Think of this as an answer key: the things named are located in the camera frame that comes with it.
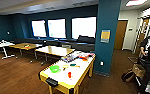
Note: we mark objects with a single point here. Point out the orange cup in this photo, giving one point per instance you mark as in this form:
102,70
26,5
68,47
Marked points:
69,74

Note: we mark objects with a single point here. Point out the small white table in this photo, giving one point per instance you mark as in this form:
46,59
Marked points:
2,44

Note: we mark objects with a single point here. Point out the yellow ping pong paddle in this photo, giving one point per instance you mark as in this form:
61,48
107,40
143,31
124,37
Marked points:
65,66

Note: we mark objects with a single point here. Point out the glass door with frame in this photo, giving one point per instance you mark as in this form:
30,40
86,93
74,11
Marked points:
141,36

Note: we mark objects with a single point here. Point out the colourful game box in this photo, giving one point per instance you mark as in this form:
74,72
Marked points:
69,58

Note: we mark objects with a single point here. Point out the long wooden table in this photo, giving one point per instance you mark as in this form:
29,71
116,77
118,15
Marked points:
54,50

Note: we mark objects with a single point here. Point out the teal ping pong paddle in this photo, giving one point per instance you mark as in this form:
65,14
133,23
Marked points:
73,65

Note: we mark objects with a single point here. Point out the yellow wooden gaming table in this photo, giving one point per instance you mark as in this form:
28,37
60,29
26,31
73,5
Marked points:
67,80

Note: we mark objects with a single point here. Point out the black wheeled cart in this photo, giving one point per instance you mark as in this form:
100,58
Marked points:
147,68

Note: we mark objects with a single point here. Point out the white outlet on teal wall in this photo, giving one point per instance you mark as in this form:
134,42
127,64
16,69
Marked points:
102,63

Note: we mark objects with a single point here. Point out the green bowl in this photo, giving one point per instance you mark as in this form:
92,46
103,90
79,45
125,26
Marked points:
54,69

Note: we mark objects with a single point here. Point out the brown cardboard box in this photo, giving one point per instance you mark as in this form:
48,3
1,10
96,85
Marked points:
138,70

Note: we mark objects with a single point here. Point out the dark sofa cushion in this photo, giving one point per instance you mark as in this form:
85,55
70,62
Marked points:
82,38

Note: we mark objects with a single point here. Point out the brown wooden door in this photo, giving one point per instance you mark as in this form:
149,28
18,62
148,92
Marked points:
120,35

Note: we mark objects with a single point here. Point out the yellow wall sign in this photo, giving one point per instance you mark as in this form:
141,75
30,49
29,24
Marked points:
105,36

